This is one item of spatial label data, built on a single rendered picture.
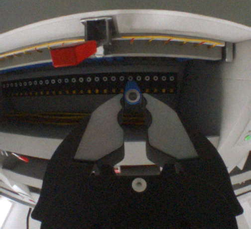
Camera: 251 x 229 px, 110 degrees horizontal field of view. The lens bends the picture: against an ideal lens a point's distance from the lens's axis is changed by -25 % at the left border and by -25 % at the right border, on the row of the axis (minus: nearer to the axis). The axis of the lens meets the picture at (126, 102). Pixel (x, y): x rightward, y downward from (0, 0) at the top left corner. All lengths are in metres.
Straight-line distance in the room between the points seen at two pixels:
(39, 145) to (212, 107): 0.32
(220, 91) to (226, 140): 0.08
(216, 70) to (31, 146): 0.36
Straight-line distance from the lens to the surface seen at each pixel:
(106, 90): 0.29
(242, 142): 0.26
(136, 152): 0.19
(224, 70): 0.22
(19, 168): 0.59
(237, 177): 0.51
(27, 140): 0.26
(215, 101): 0.24
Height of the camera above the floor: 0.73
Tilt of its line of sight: 31 degrees up
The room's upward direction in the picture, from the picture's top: 179 degrees clockwise
